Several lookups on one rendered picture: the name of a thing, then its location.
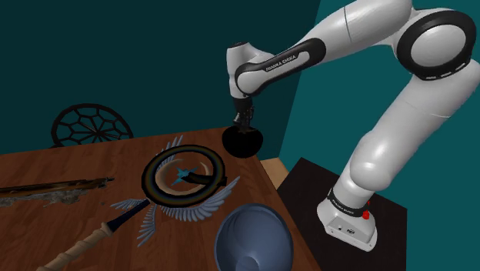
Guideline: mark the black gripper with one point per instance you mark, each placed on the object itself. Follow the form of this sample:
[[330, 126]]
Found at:
[[244, 112]]

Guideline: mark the black bowl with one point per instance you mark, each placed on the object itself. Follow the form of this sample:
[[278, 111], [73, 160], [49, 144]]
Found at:
[[242, 142]]

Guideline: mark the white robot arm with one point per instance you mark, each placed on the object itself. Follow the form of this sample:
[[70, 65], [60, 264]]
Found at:
[[390, 124]]

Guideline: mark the black robot stand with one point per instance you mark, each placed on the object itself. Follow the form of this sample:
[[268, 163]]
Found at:
[[300, 195]]

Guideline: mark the blue grey bowl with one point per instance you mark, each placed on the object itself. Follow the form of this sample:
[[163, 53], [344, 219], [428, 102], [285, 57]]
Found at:
[[253, 240]]

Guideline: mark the long rusty brown blade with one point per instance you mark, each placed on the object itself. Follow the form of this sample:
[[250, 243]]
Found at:
[[48, 189]]

